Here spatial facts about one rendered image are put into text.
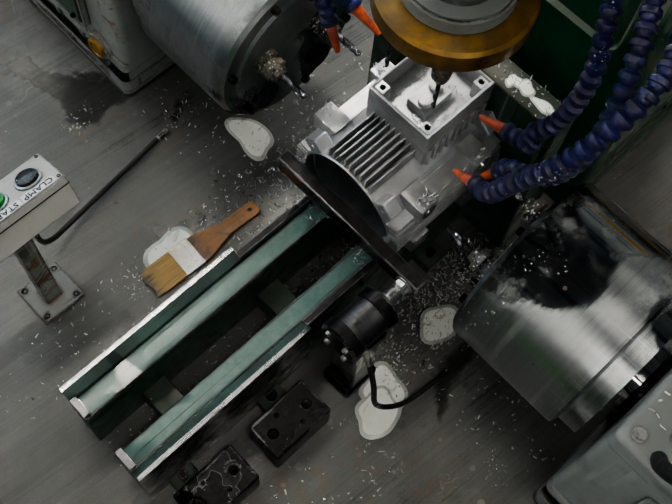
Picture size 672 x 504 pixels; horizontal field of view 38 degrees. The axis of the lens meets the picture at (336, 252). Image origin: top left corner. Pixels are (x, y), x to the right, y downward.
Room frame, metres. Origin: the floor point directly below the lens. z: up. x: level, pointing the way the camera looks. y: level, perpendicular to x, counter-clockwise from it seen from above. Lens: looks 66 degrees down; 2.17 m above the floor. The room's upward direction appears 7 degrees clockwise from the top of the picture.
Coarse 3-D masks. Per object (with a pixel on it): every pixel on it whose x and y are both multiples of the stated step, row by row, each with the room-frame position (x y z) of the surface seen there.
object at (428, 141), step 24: (408, 72) 0.72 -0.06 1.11; (456, 72) 0.73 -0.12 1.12; (480, 72) 0.71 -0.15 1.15; (384, 96) 0.66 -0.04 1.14; (408, 96) 0.68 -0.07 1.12; (432, 96) 0.68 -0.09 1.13; (456, 96) 0.69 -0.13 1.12; (480, 96) 0.68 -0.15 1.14; (408, 120) 0.63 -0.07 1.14; (432, 120) 0.65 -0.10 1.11; (456, 120) 0.65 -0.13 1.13; (432, 144) 0.62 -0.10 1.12
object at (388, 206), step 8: (488, 112) 0.69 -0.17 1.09; (480, 120) 0.68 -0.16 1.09; (480, 128) 0.67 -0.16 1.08; (488, 128) 0.67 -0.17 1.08; (312, 136) 0.63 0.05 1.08; (320, 136) 0.62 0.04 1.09; (328, 136) 0.63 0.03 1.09; (312, 144) 0.62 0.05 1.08; (320, 144) 0.61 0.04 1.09; (328, 144) 0.62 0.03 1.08; (320, 152) 0.61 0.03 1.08; (384, 200) 0.55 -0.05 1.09; (392, 200) 0.55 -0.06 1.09; (384, 208) 0.54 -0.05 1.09; (392, 208) 0.54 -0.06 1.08; (400, 208) 0.54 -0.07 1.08; (384, 216) 0.53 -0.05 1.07; (392, 216) 0.53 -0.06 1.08
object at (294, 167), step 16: (288, 160) 0.62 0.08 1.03; (304, 160) 0.62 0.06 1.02; (288, 176) 0.61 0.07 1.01; (304, 176) 0.60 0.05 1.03; (304, 192) 0.59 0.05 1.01; (320, 192) 0.58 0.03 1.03; (320, 208) 0.57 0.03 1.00; (336, 208) 0.56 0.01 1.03; (352, 224) 0.54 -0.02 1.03; (368, 240) 0.52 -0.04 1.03; (384, 240) 0.52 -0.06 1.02; (384, 256) 0.50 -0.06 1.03; (400, 256) 0.50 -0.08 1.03; (400, 272) 0.48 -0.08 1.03; (416, 272) 0.48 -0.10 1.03; (416, 288) 0.46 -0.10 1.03
